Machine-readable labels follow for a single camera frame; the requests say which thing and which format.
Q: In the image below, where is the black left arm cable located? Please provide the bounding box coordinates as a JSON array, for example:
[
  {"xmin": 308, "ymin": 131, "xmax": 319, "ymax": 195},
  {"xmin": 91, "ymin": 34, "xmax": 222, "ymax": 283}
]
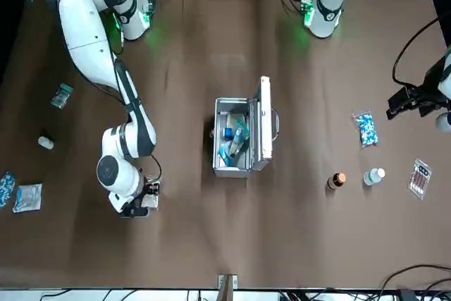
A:
[{"xmin": 393, "ymin": 15, "xmax": 440, "ymax": 85}]

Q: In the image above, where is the bag of blue white capsules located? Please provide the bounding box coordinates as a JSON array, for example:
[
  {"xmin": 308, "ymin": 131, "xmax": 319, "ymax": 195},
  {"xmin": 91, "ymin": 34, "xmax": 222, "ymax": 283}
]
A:
[
  {"xmin": 0, "ymin": 171, "xmax": 17, "ymax": 208},
  {"xmin": 351, "ymin": 110, "xmax": 381, "ymax": 148}
]

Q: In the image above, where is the brown bottle orange cap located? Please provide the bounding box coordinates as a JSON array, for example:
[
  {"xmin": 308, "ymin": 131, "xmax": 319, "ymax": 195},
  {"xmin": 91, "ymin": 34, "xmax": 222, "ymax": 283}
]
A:
[{"xmin": 326, "ymin": 171, "xmax": 347, "ymax": 191}]

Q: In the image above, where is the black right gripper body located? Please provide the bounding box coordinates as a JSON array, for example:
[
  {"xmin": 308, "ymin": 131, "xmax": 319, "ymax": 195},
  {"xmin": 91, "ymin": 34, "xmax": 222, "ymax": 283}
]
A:
[{"xmin": 128, "ymin": 179, "xmax": 149, "ymax": 210}]

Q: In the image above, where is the beige packet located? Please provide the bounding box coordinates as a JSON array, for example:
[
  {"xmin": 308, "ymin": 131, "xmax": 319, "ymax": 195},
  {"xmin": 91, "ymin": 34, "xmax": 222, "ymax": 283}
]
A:
[{"xmin": 226, "ymin": 113, "xmax": 247, "ymax": 128}]

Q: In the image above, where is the translucent white plastic bottle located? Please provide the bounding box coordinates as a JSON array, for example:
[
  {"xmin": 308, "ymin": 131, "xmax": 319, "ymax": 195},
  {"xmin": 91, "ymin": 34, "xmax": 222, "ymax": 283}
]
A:
[{"xmin": 363, "ymin": 167, "xmax": 386, "ymax": 187}]

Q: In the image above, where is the white gauze packet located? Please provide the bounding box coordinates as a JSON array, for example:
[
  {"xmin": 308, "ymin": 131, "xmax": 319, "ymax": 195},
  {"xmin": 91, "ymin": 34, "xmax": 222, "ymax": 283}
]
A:
[{"xmin": 140, "ymin": 175, "xmax": 163, "ymax": 210}]

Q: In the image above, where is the black cable loop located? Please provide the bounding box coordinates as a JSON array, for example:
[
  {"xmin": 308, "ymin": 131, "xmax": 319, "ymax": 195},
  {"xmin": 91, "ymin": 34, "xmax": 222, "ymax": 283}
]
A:
[{"xmin": 380, "ymin": 264, "xmax": 451, "ymax": 301}]

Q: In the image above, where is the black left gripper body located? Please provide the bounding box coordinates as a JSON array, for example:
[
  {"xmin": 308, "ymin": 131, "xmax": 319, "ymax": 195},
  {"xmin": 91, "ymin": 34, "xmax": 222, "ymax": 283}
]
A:
[{"xmin": 408, "ymin": 57, "xmax": 451, "ymax": 117}]

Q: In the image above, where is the blue cotton swab packet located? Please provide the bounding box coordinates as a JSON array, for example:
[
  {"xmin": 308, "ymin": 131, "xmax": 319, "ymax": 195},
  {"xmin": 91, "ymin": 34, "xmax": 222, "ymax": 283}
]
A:
[{"xmin": 218, "ymin": 117, "xmax": 252, "ymax": 168}]

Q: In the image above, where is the aluminium medicine case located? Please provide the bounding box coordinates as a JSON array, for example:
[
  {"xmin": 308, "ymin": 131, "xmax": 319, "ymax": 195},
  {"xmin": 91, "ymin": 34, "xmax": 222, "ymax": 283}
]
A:
[{"xmin": 210, "ymin": 75, "xmax": 281, "ymax": 179}]

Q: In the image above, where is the clear bag of vials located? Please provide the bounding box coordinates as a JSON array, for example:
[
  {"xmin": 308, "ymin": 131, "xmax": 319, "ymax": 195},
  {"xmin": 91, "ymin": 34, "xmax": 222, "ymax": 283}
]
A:
[{"xmin": 407, "ymin": 157, "xmax": 433, "ymax": 201}]

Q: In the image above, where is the green blister packet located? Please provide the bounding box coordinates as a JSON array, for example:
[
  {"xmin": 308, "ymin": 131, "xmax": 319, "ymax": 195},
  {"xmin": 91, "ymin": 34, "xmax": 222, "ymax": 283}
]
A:
[{"xmin": 49, "ymin": 82, "xmax": 74, "ymax": 109}]

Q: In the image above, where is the white blue soft packet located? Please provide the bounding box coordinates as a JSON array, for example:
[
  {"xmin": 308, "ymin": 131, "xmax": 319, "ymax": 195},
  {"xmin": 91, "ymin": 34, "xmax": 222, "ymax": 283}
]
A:
[{"xmin": 12, "ymin": 183, "xmax": 44, "ymax": 214}]

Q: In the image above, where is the aluminium frame post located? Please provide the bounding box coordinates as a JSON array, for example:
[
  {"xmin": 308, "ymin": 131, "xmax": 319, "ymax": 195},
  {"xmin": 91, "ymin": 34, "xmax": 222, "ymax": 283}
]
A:
[{"xmin": 217, "ymin": 274, "xmax": 238, "ymax": 301}]

